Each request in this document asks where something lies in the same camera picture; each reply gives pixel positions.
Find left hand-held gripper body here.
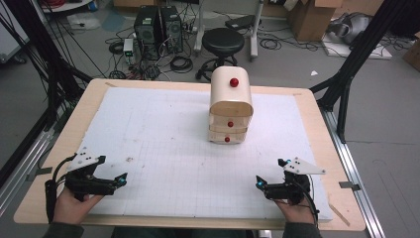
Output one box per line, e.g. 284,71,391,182
64,147,117,203

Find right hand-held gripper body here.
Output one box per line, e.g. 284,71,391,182
263,157,327,205

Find small wooden drawer cabinet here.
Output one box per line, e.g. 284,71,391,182
207,65,255,146

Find person's right hand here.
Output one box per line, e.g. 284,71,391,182
274,195,317,226

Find person's left hand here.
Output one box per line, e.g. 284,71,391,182
52,187,104,226

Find grey tape strip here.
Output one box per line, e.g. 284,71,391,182
338,180,362,192
26,167,53,181

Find white grid foam mat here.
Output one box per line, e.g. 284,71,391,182
75,86,334,222

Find thin wooden stick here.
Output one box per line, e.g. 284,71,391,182
328,202,352,228

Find wooden drawer red knob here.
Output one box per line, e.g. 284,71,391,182
208,115,251,133
207,129,248,145

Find small grey power supply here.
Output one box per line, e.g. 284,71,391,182
122,38,136,65

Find white stand leg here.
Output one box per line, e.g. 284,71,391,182
193,0,206,56
249,0,264,61

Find black round stool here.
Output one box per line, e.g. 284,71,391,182
194,27,247,82

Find black computer tower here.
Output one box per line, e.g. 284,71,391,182
133,5,163,61
160,5,184,55

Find open cardboard box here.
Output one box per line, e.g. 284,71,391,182
287,0,344,43

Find white flat floor board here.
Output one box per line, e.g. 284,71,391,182
321,34,393,60

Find black flat pad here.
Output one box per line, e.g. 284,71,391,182
224,14,258,31

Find grey silver bag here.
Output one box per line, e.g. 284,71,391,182
326,12,373,46

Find white round table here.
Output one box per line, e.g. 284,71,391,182
39,0,96,15

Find brown cardboard box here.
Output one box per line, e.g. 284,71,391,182
401,31,420,72

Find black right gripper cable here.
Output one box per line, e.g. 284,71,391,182
296,177,321,230

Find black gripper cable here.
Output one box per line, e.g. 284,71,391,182
45,154,77,224
296,177,321,230

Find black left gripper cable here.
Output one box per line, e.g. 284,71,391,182
45,154,77,224

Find aluminium rail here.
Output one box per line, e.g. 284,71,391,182
0,128,56,217
320,108,386,238

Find black metal frame stand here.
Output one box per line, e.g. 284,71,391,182
309,0,420,145
0,0,94,133

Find loose black floor cable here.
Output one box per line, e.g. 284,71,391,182
258,31,320,53

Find coiled black cable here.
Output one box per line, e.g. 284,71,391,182
169,55,194,74

